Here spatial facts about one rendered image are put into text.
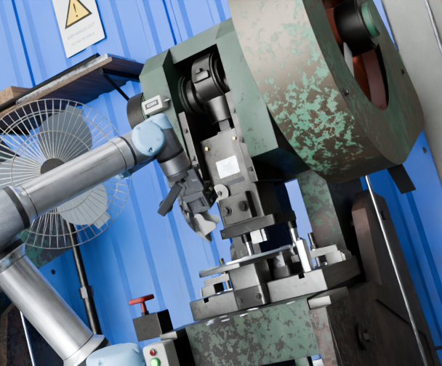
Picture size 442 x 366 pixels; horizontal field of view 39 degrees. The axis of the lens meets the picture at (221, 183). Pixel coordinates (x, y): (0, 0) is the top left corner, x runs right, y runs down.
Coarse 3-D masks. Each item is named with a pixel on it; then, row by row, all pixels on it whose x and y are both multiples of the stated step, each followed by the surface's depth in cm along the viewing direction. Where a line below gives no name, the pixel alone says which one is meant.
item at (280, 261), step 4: (292, 248) 194; (280, 252) 187; (284, 252) 189; (288, 252) 191; (292, 252) 194; (276, 256) 188; (280, 256) 187; (284, 256) 188; (288, 256) 190; (268, 260) 189; (272, 260) 188; (276, 260) 188; (280, 260) 187; (284, 260) 187; (288, 260) 189; (268, 264) 189; (272, 264) 188; (276, 264) 188; (280, 264) 187; (284, 264) 186; (272, 268) 188
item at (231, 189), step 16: (208, 144) 194; (224, 144) 191; (208, 160) 194; (224, 160) 191; (240, 160) 189; (224, 176) 192; (240, 176) 189; (224, 192) 190; (240, 192) 189; (256, 192) 187; (272, 192) 194; (224, 208) 187; (240, 208) 184; (256, 208) 187; (272, 208) 191; (224, 224) 192
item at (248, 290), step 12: (276, 252) 185; (240, 264) 166; (252, 264) 177; (264, 264) 181; (204, 276) 171; (240, 276) 179; (252, 276) 177; (264, 276) 179; (240, 288) 179; (252, 288) 177; (264, 288) 176; (240, 300) 178; (252, 300) 177; (264, 300) 176
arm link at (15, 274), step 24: (0, 264) 134; (24, 264) 138; (24, 288) 136; (48, 288) 139; (24, 312) 138; (48, 312) 137; (72, 312) 140; (48, 336) 138; (72, 336) 138; (96, 336) 141; (72, 360) 137
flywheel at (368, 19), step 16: (336, 0) 201; (352, 0) 174; (336, 16) 175; (352, 16) 172; (368, 16) 173; (336, 32) 174; (352, 32) 173; (368, 32) 173; (352, 48) 176; (368, 48) 176; (352, 64) 173; (368, 64) 207; (368, 80) 205; (384, 80) 205; (368, 96) 199; (384, 96) 200
